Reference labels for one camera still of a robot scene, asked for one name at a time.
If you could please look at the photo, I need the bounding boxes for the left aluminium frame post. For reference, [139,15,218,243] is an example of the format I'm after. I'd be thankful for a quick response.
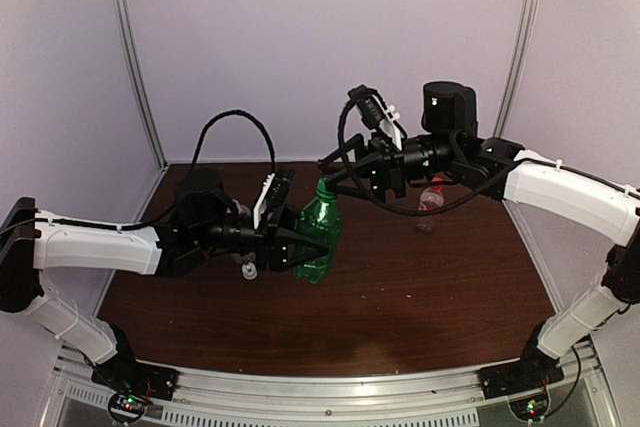
[114,0,167,170]

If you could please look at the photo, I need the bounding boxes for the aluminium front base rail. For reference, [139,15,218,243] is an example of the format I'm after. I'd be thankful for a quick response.
[36,341,622,426]

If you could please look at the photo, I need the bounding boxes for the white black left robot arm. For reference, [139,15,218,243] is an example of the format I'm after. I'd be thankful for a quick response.
[1,168,329,391]

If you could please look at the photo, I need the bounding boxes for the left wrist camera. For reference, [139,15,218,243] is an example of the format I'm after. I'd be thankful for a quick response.
[252,168,295,229]

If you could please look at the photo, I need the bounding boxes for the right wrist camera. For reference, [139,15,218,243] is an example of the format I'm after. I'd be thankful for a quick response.
[348,85,407,151]

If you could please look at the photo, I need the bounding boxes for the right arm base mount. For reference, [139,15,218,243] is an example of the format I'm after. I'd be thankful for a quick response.
[478,324,564,423]

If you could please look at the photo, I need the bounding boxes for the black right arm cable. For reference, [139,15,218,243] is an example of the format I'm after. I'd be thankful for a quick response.
[335,91,511,214]

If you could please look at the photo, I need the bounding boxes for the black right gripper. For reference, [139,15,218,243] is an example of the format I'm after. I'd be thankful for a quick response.
[318,130,459,204]

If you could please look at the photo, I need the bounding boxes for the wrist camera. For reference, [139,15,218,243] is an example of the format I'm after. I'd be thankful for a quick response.
[348,85,407,151]
[252,168,295,229]

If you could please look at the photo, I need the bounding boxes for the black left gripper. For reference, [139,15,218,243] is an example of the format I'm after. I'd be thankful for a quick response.
[193,202,331,271]

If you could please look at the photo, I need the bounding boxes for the green plastic bottle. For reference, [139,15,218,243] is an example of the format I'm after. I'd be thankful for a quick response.
[293,179,343,285]

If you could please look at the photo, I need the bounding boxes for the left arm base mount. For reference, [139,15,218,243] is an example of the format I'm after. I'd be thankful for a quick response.
[84,324,178,426]

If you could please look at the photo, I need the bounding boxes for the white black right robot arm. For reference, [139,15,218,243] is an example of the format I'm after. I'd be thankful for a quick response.
[295,81,639,389]

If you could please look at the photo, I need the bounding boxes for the clear bottle red cap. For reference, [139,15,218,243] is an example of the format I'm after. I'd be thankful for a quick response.
[415,177,444,233]

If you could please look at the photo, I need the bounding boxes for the white flip bottle cap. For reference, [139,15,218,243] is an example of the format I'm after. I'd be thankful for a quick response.
[241,262,258,281]

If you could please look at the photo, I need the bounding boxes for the clear plastic bottle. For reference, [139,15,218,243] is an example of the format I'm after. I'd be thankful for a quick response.
[233,199,252,222]

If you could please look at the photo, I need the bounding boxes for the aluminium corner post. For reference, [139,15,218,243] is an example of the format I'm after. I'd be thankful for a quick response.
[493,0,540,137]

